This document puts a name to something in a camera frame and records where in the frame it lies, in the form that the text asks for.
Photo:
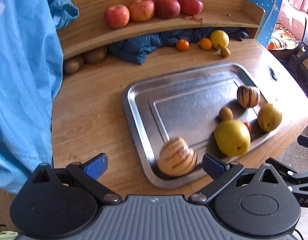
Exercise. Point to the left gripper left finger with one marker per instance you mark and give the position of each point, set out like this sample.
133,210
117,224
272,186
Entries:
85,176

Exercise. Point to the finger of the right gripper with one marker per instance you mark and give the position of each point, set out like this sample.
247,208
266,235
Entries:
303,141

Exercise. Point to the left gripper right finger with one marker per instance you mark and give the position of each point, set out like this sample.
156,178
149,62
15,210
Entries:
223,175

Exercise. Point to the large yellow pear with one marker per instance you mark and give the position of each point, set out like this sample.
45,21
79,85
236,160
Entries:
232,138

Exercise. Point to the small yellow pear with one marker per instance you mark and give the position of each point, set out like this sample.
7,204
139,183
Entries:
269,117

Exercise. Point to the striped pepino melon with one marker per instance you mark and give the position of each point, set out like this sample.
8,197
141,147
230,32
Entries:
248,96
177,158

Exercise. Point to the red cherry tomato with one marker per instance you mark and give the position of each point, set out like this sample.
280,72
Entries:
249,126

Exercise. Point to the small brown kiwi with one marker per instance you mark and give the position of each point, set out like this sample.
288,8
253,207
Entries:
225,52
225,114

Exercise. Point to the small orange mandarin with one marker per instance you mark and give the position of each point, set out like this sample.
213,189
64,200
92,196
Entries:
205,43

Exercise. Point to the yellow lemon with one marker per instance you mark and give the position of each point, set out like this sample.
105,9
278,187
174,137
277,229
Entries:
219,39

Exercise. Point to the black office chair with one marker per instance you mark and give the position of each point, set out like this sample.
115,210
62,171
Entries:
298,59

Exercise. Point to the brown kiwi under shelf left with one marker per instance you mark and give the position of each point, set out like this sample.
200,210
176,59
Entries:
73,64

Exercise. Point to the brown kiwi under shelf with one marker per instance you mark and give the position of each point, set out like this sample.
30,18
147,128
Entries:
95,55
73,64

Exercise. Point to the brown kiwi under shelf right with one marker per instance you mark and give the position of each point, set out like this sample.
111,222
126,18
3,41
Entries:
95,55

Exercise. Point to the light blue striped garment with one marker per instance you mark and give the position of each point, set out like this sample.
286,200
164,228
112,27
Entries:
31,74

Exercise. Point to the dark blue padded jacket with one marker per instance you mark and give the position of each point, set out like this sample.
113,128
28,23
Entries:
135,50

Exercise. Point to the curved wooden shelf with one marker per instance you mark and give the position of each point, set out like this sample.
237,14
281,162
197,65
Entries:
90,31

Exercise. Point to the red apple leftmost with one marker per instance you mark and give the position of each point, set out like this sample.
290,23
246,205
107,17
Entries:
117,16

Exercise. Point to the red apple rightmost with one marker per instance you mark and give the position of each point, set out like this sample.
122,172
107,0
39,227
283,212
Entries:
191,7

